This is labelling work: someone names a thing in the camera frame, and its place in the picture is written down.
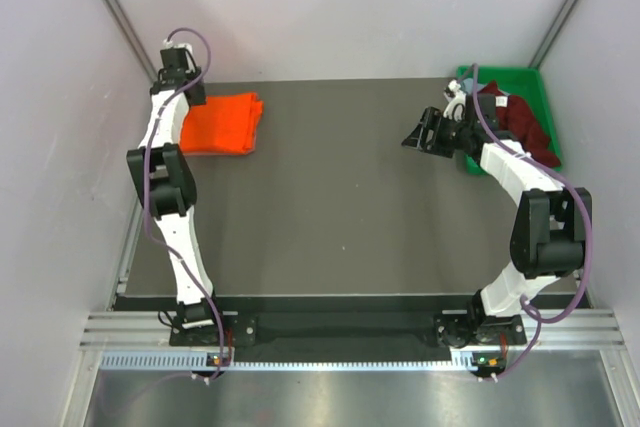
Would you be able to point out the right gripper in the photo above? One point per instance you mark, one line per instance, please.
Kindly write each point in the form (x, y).
(434, 120)

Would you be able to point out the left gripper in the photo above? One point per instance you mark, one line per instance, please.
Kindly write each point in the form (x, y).
(200, 98)

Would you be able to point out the orange t-shirt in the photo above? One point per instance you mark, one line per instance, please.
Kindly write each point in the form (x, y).
(223, 123)

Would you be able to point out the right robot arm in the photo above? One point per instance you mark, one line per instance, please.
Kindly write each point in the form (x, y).
(552, 232)

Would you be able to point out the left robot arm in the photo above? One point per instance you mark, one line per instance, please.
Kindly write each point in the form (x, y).
(167, 193)

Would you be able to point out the folded pink t-shirt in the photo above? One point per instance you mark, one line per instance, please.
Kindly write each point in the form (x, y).
(223, 153)

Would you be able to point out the light blue t-shirt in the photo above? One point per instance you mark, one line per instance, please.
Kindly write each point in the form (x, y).
(467, 85)

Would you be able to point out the maroon t-shirt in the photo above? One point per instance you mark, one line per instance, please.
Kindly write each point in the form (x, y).
(515, 115)

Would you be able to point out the green plastic bin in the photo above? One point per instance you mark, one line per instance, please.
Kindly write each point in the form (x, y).
(528, 84)

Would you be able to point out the left corner aluminium post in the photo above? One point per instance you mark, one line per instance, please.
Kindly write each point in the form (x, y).
(132, 39)

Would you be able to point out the corner aluminium post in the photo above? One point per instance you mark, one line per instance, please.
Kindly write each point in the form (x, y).
(556, 27)
(132, 39)

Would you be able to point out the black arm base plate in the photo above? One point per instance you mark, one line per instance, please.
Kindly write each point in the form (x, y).
(431, 329)

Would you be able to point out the right corner aluminium post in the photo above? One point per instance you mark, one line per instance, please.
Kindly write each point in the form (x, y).
(556, 27)

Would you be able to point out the grey slotted cable duct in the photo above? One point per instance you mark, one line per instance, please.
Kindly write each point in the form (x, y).
(203, 361)

